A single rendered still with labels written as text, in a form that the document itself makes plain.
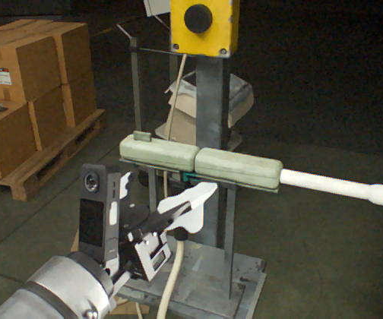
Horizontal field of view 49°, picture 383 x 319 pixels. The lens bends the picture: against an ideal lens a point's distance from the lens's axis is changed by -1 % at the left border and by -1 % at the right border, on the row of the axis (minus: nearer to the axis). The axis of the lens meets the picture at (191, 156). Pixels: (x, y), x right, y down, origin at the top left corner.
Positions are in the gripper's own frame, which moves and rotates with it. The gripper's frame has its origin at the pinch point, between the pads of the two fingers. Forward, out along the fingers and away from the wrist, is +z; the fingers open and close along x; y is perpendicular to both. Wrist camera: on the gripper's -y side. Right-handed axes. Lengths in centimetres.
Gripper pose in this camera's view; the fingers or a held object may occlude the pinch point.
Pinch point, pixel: (171, 173)
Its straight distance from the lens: 61.9
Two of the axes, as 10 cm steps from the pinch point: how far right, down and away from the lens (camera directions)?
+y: 2.3, 8.5, 4.7
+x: 8.3, 0.8, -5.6
